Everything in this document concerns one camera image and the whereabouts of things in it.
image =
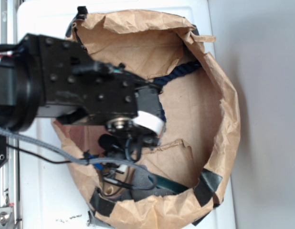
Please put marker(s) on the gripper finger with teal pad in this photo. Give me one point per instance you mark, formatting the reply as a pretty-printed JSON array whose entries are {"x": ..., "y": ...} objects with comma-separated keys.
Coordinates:
[{"x": 149, "y": 111}]

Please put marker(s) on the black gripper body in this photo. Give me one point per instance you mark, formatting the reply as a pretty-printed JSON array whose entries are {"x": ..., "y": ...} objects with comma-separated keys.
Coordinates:
[{"x": 65, "y": 83}]

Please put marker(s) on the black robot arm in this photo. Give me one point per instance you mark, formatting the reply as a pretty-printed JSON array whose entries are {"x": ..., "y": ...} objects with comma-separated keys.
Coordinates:
[{"x": 13, "y": 96}]

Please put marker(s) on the brown paper bag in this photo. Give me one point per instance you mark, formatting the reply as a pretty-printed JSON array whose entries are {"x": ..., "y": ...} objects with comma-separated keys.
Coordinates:
[{"x": 202, "y": 137}]

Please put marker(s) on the dark green band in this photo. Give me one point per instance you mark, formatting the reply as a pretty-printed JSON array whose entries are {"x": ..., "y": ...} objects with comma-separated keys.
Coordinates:
[{"x": 172, "y": 186}]

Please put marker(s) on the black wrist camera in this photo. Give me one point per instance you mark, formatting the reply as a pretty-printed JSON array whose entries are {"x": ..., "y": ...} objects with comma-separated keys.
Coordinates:
[{"x": 126, "y": 148}]

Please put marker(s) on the aluminium rail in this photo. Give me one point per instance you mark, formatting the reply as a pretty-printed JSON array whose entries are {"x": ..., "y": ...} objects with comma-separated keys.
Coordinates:
[{"x": 10, "y": 205}]

